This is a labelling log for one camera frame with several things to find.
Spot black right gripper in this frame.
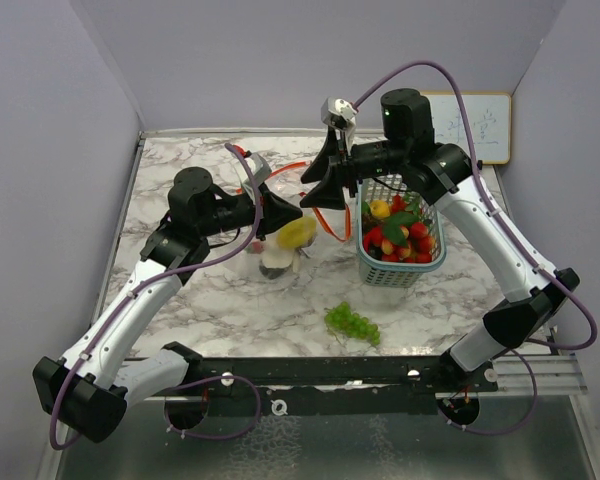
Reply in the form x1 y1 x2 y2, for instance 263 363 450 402
300 125 407 209

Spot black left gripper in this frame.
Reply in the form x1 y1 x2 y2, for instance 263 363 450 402
199 181 304 241

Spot yellow starfruit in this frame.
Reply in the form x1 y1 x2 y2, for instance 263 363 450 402
276 217 317 249

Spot clear orange-zip bag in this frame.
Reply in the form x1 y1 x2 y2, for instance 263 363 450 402
239 159 354 281

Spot white garlic bulb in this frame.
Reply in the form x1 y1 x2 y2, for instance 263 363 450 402
259 241 301 273

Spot dark purple mangosteen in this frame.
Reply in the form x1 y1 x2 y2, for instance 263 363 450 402
259 264 290 280

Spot green grape bunch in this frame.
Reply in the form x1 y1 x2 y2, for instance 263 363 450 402
324 302 381 346

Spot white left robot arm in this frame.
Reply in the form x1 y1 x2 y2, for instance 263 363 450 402
32 165 303 443

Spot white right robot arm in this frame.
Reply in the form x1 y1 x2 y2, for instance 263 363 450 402
300 88 579 391

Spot light blue plastic basket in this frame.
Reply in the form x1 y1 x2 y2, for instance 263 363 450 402
356 175 446 288

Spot yellow pepper toy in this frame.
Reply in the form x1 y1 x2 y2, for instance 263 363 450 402
369 200 391 220

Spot small whiteboard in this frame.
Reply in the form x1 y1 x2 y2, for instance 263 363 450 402
423 92 512 165

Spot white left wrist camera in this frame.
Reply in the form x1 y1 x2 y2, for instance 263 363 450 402
234 152 272 200

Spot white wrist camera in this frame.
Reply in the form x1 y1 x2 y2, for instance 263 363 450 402
321 97 358 152
234 152 272 200

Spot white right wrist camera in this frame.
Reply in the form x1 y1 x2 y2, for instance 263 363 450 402
321 97 358 152

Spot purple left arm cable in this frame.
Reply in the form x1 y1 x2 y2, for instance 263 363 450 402
49 143 264 450

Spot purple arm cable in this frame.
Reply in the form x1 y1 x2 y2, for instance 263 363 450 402
49 143 264 450
352 60 599 435

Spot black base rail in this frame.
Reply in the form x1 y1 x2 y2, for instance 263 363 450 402
163 342 497 417

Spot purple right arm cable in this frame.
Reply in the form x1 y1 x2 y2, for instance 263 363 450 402
352 60 599 435

